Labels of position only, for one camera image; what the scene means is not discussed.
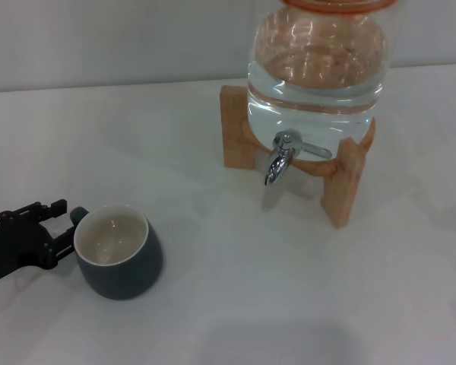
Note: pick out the orange dispenser lid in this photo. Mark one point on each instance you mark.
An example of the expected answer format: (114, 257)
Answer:
(338, 4)

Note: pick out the black ceramic cup white inside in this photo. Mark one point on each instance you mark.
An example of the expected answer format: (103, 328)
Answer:
(129, 277)

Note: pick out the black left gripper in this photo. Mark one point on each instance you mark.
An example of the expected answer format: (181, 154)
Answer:
(15, 247)

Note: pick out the wooden dispenser stand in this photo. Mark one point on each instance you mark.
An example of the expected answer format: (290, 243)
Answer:
(347, 190)

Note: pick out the clear glass water dispenser jar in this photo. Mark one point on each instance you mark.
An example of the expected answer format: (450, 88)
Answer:
(319, 72)

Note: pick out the chrome faucet tap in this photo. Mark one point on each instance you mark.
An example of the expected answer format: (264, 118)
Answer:
(278, 163)

